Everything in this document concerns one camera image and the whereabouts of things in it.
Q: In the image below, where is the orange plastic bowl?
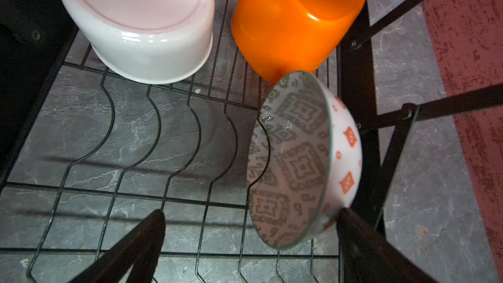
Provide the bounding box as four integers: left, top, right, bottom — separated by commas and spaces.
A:
231, 0, 365, 84

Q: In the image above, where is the white pink bowl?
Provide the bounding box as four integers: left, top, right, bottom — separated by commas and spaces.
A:
62, 0, 215, 85

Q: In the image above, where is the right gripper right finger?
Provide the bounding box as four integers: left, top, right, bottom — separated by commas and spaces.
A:
337, 208, 435, 282

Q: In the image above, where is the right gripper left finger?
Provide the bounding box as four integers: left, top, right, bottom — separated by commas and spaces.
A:
72, 209, 166, 282

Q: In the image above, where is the green patterned ceramic bowl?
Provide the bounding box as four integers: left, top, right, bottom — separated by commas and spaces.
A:
247, 71, 363, 250

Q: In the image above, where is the black wire dish rack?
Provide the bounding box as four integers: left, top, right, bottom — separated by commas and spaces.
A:
1, 0, 501, 282

